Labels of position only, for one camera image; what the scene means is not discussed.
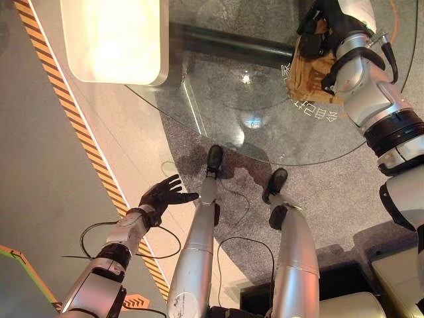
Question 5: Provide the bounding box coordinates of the black cable between legs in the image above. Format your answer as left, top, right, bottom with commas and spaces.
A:
216, 236, 276, 299

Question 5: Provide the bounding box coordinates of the orange hexagon floor sticker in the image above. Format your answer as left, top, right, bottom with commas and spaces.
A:
120, 292, 152, 313

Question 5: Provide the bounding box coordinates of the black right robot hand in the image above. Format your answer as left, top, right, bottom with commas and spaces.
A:
296, 0, 378, 61

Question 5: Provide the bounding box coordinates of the silver robot torso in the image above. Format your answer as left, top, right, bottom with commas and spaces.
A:
319, 290, 388, 318

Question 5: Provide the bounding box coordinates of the chrome table pedestal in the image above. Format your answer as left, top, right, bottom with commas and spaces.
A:
237, 107, 268, 148

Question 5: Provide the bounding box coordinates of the silver robot leg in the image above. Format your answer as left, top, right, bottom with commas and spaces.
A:
268, 194, 321, 318
166, 174, 222, 318

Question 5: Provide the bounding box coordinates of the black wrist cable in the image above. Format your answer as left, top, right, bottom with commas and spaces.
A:
61, 221, 182, 260

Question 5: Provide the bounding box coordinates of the dark left robot foot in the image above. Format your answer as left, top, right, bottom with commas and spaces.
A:
206, 144, 225, 176

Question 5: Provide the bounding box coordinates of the dark robot foot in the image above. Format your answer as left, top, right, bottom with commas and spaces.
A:
261, 167, 289, 204
206, 144, 225, 176

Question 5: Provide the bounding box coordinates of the white basket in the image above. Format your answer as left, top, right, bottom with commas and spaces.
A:
60, 0, 170, 87

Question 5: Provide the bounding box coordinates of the round glass table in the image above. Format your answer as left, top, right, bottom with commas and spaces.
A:
125, 0, 420, 166

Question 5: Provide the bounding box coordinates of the orange cable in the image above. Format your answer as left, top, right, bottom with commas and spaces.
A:
388, 0, 399, 44

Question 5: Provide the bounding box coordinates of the beige furniture piece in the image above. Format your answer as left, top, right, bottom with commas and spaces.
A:
370, 244, 424, 318

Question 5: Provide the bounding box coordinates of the black table base bar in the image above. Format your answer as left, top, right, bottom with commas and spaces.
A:
168, 21, 296, 68

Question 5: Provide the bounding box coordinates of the dark right robot foot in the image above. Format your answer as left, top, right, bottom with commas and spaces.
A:
261, 167, 289, 204

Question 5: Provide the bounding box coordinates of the thin black floor cable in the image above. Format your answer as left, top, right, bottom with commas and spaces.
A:
217, 182, 251, 227

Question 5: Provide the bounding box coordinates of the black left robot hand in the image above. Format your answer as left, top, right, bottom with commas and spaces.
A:
138, 174, 201, 229

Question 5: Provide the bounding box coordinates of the silver right robot leg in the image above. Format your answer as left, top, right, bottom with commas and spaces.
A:
268, 194, 321, 318

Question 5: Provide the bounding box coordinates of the brown cloth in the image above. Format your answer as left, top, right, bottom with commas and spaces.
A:
285, 18, 345, 106

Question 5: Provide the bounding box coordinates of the yellow black hazard tape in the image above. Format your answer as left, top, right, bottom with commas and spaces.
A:
13, 0, 171, 301

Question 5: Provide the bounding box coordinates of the silver left robot leg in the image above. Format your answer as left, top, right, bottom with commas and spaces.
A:
166, 174, 222, 318

